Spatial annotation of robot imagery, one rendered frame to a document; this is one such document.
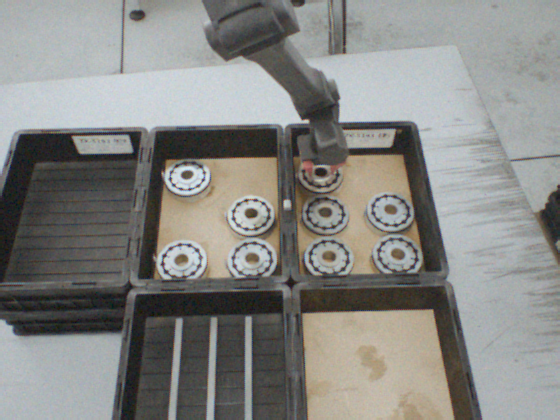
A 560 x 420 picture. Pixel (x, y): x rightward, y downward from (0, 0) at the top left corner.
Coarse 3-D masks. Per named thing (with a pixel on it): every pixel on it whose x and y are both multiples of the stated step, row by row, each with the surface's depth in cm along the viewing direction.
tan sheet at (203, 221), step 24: (168, 168) 136; (216, 168) 136; (240, 168) 136; (264, 168) 136; (216, 192) 132; (240, 192) 132; (264, 192) 132; (168, 216) 128; (192, 216) 128; (216, 216) 128; (168, 240) 125; (192, 240) 125; (216, 240) 125; (240, 240) 125; (264, 240) 125; (216, 264) 121
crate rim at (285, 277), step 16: (160, 128) 129; (176, 128) 130; (192, 128) 130; (208, 128) 129; (224, 128) 129; (240, 128) 130; (256, 128) 129; (272, 128) 130; (144, 176) 122; (144, 192) 120; (144, 208) 117; (144, 224) 115; (288, 240) 113; (288, 256) 111; (288, 272) 109
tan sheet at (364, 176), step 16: (352, 160) 137; (368, 160) 137; (384, 160) 137; (400, 160) 137; (320, 176) 134; (352, 176) 134; (368, 176) 134; (384, 176) 134; (400, 176) 134; (352, 192) 132; (368, 192) 132; (400, 192) 132; (352, 208) 129; (352, 224) 127; (416, 224) 127; (304, 240) 125; (352, 240) 125; (368, 240) 125; (416, 240) 125; (368, 256) 122; (304, 272) 120; (352, 272) 120; (368, 272) 120
